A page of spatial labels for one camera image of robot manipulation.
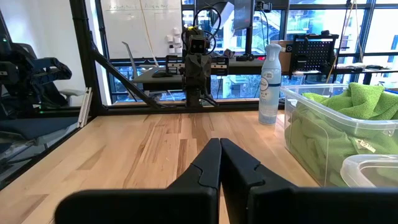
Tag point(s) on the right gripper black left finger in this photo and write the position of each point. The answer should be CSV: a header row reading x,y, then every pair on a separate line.
x,y
140,208

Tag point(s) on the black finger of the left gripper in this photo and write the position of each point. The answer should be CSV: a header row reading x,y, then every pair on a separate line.
x,y
191,71
205,71

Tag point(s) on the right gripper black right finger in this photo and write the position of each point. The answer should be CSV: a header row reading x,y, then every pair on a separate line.
x,y
311,208

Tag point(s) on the green microfiber towel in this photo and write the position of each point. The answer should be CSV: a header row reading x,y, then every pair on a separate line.
x,y
320,146
363,99

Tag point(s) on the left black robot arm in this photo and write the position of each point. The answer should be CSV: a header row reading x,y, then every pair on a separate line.
x,y
196,96

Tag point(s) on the black computer mouse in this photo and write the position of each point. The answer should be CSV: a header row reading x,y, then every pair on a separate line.
x,y
161,74

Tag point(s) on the small white magnet block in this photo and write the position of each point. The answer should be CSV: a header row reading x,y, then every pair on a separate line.
x,y
171,49
176,31
178,50
177,40
169,38

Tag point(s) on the dark desk with mouse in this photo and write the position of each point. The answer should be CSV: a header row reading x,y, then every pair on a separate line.
x,y
161,82

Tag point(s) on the white whiteboard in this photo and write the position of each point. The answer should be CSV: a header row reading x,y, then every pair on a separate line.
x,y
130,31

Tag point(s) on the clear plastic bin white label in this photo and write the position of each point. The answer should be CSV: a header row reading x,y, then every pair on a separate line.
x,y
351,168

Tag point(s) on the white air freshener spray bottle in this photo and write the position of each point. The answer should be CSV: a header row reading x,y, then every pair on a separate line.
x,y
270,93

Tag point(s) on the black monitor on pole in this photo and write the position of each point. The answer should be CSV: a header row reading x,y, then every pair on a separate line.
x,y
244,14

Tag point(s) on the brown cardboard box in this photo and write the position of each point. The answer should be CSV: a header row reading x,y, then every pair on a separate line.
x,y
284,62

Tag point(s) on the black webcam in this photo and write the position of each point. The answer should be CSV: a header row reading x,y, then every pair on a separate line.
x,y
263,6

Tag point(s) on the white aluminium strips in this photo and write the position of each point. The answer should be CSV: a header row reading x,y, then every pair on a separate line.
x,y
84,109

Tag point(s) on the black pegboard rack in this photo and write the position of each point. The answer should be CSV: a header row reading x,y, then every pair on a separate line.
x,y
314,56

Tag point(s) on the dark desk with pegboard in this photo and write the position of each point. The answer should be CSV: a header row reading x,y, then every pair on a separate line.
x,y
373,71

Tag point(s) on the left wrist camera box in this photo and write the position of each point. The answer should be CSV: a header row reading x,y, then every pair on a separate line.
x,y
197,46

